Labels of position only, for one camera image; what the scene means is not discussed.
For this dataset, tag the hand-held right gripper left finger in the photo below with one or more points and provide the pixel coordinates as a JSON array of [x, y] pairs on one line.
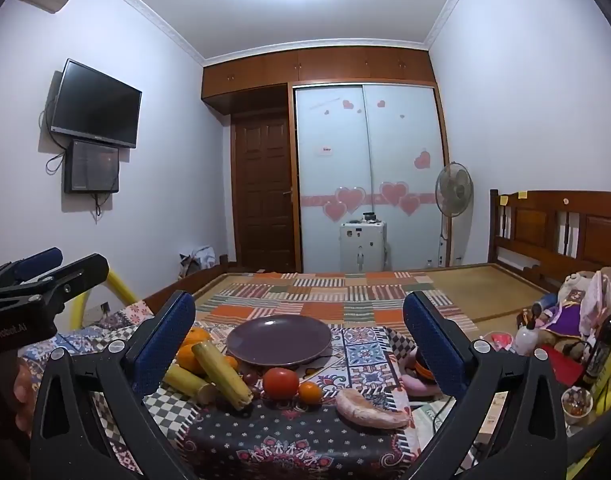
[[169, 332]]

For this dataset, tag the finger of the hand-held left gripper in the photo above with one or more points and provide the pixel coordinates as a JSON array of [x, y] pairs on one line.
[[78, 272], [35, 260]]

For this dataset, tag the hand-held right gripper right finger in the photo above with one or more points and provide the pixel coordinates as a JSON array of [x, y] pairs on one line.
[[429, 340]]

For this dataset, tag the sugar cane piece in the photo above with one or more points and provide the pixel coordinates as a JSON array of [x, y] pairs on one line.
[[220, 375], [188, 385]]

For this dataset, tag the raw chicken piece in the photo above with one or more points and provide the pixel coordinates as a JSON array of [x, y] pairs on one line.
[[365, 410]]

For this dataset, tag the purple round plate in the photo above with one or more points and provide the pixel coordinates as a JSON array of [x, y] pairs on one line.
[[278, 342]]

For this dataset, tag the red tomato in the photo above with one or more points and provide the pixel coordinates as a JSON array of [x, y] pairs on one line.
[[281, 384]]

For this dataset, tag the small orange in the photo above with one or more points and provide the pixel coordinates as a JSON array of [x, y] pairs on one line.
[[310, 393]]

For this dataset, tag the person's left hand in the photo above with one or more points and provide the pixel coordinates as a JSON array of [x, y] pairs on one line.
[[23, 390]]

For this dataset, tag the black orange round container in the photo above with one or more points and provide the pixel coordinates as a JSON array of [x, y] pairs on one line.
[[424, 367]]

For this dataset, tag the yellow tube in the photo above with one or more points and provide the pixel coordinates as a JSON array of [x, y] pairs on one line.
[[120, 285]]

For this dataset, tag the pink plush item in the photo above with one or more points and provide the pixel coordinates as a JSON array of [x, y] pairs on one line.
[[418, 387]]

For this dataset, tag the straw bed mat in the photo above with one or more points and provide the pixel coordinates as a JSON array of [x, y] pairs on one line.
[[485, 285]]

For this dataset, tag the pile of clothes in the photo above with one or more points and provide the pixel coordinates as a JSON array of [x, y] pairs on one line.
[[199, 259]]

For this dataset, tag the dark red dates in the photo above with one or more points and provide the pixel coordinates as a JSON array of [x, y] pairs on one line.
[[250, 379]]

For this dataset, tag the white plastic bottle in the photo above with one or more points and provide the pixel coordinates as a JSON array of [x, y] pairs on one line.
[[526, 339]]

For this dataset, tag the white appliance box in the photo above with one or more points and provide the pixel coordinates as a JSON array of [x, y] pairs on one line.
[[363, 247]]

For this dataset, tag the patchwork blanket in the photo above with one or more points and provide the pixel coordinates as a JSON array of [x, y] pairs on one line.
[[310, 295]]

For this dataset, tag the standing electric fan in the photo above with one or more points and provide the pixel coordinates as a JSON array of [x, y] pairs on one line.
[[454, 190]]

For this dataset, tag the plush toy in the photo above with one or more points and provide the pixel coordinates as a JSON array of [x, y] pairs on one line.
[[578, 295]]

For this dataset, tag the patterned tablecloth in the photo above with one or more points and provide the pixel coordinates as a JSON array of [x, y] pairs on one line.
[[285, 440]]

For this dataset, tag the cup of candies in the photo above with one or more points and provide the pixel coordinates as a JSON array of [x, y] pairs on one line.
[[577, 405]]

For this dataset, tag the brown wooden door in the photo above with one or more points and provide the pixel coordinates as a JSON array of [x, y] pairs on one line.
[[263, 190]]

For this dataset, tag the dark wine bottle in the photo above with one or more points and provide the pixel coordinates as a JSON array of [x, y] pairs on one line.
[[603, 340]]

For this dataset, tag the wooden bed headboard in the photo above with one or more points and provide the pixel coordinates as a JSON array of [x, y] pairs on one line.
[[560, 225]]

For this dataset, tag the wardrobe with heart stickers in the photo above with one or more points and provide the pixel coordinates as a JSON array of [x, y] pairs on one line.
[[360, 150]]

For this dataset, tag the small wall monitor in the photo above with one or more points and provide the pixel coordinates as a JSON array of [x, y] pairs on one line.
[[91, 166]]

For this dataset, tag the wall-mounted black television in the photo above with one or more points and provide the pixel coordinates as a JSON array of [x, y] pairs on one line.
[[95, 105]]

